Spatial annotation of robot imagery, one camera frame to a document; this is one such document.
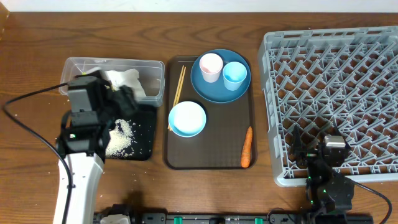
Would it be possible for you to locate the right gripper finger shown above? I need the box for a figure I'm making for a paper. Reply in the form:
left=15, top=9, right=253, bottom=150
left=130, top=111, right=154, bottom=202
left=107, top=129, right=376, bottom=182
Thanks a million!
left=334, top=126, right=349, bottom=146
left=292, top=124, right=302, bottom=149

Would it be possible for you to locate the white napkin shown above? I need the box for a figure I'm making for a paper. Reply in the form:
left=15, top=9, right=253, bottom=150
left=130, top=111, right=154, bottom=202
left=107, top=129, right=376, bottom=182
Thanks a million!
left=105, top=68, right=146, bottom=100

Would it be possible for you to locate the orange carrot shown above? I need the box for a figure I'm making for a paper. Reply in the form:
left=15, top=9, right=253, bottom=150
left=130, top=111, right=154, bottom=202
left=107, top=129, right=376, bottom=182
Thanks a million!
left=241, top=126, right=253, bottom=168

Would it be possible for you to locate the pile of white rice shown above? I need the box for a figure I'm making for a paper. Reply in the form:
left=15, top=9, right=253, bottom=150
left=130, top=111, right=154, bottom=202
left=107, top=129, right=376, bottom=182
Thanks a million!
left=106, top=119, right=135, bottom=159

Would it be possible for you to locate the wooden chopstick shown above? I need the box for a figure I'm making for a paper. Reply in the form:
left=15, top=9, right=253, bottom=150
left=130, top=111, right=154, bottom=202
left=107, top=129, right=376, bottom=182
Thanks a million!
left=167, top=65, right=185, bottom=131
left=169, top=65, right=187, bottom=108

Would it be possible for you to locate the light blue bowl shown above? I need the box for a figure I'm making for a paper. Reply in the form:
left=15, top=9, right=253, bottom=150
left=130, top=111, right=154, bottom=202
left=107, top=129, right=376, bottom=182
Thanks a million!
left=168, top=101, right=206, bottom=138

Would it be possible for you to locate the pink plastic cup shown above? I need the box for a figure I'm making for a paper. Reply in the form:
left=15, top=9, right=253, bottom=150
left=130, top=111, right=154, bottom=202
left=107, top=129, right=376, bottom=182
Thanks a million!
left=199, top=53, right=223, bottom=83

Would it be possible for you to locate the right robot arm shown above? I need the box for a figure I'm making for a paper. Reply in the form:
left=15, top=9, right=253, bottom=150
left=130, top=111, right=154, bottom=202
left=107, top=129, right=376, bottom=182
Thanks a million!
left=289, top=126, right=354, bottom=223

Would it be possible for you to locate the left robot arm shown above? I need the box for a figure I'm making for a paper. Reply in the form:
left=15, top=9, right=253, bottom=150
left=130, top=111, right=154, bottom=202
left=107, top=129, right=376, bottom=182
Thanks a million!
left=53, top=68, right=139, bottom=223

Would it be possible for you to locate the grey plastic dishwasher rack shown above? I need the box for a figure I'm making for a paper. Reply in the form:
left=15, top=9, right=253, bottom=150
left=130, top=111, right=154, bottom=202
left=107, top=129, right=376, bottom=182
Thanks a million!
left=258, top=26, right=397, bottom=187

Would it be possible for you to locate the black plastic tray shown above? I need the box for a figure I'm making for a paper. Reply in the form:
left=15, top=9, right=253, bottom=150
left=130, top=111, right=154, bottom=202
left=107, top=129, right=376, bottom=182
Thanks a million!
left=63, top=100, right=157, bottom=162

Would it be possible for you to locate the clear plastic bin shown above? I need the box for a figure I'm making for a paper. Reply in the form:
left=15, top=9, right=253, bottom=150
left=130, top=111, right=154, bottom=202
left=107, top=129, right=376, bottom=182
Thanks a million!
left=60, top=57, right=165, bottom=107

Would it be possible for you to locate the dark brown serving tray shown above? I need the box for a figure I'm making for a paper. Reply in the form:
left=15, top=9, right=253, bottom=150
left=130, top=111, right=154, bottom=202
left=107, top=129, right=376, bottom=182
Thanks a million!
left=163, top=56, right=255, bottom=170

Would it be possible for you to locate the light blue plastic cup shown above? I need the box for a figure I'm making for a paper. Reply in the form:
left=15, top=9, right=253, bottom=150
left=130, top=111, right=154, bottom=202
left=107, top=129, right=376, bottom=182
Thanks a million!
left=223, top=62, right=248, bottom=91

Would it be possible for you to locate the dark blue round plate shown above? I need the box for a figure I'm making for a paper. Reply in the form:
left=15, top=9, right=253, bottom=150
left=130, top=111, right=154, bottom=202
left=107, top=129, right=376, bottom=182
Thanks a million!
left=190, top=49, right=251, bottom=103

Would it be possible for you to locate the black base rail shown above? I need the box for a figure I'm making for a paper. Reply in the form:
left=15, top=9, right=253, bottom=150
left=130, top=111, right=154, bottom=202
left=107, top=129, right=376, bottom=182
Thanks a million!
left=93, top=213, right=308, bottom=224

